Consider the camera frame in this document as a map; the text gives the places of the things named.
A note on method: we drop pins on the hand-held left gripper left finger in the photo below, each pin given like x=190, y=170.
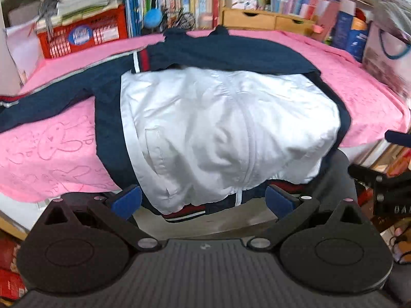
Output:
x=129, y=199

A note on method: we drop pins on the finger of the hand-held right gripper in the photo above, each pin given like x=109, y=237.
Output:
x=362, y=172
x=398, y=136

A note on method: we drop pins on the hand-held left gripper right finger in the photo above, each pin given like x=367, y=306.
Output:
x=278, y=200

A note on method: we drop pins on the navy and white jacket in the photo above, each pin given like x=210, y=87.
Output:
x=224, y=128

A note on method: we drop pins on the person's right hand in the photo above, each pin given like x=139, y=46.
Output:
x=400, y=247

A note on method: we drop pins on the pink printed blanket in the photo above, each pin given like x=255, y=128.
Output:
x=48, y=154

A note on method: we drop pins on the blue cardboard box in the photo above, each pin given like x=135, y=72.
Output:
x=350, y=35

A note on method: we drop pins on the red cardboard box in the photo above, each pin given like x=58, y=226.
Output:
x=8, y=252
x=11, y=285

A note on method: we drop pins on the pink folder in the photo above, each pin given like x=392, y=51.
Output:
x=327, y=19

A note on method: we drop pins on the red plastic crate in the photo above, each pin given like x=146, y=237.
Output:
x=56, y=47

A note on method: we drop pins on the white paper sheet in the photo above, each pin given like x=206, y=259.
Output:
x=22, y=51

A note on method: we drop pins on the blue pompom ball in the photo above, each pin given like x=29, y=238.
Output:
x=152, y=18

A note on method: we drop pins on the wooden drawer box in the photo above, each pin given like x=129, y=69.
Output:
x=250, y=19

